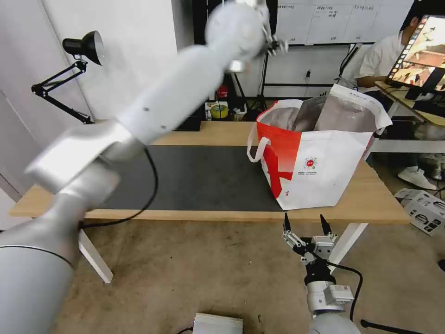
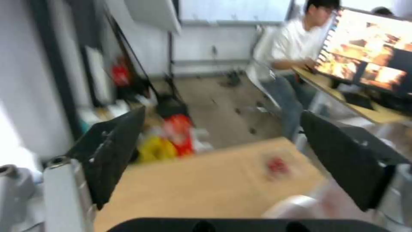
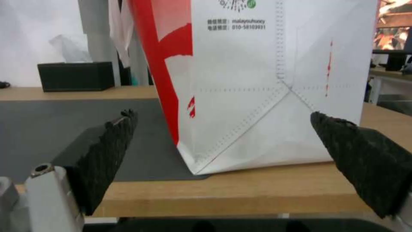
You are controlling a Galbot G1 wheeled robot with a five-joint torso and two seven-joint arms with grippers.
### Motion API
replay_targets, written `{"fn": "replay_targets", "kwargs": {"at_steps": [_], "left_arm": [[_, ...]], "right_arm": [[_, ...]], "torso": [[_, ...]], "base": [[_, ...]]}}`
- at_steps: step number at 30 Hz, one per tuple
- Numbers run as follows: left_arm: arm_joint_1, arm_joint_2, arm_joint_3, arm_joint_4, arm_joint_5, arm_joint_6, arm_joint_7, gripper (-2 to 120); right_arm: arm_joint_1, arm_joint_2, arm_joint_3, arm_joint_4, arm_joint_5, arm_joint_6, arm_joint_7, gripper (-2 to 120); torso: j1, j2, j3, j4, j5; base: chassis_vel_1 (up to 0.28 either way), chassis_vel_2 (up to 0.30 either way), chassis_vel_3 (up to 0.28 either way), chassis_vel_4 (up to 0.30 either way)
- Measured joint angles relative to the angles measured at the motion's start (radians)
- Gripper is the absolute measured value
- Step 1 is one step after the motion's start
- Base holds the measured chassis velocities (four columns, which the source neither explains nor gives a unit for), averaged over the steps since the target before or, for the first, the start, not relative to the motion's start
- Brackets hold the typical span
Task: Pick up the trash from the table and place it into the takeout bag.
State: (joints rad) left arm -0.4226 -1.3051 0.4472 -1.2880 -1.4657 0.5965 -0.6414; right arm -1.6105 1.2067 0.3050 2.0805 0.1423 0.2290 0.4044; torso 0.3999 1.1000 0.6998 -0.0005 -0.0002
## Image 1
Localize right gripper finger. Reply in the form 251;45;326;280
319;213;339;244
281;211;305;255

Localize red white takeout bag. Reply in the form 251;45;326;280
247;83;394;212

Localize black tripod stand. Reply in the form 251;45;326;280
229;52;279;121

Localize whiteboard with papers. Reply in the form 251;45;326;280
276;0;416;46

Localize yellow tape roll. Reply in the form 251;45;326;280
210;103;230;120

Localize small grey printed carton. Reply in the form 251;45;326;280
394;187;431;203

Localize black table mat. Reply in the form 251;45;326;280
93;145;284;212

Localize black floor bar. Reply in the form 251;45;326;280
360;318;445;334

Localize large grey printed carton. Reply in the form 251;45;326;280
404;192;445;238

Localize person's white shoe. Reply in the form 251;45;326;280
397;166;437;191

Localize wooden table white legs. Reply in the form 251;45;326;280
8;119;413;284

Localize person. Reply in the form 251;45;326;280
354;13;420;96

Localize silver metal box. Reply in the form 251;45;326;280
192;312;244;334

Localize computer monitor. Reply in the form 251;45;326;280
384;13;445;102

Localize wooden side desk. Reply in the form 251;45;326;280
374;80;445;127

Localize black desk lamp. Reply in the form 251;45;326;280
31;30;105;126

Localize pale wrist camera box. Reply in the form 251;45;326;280
311;235;336;261

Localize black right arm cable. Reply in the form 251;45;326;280
325;261;364;322

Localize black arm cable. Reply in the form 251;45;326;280
325;261;364;322
78;144;160;230

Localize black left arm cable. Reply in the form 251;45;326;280
78;144;160;230

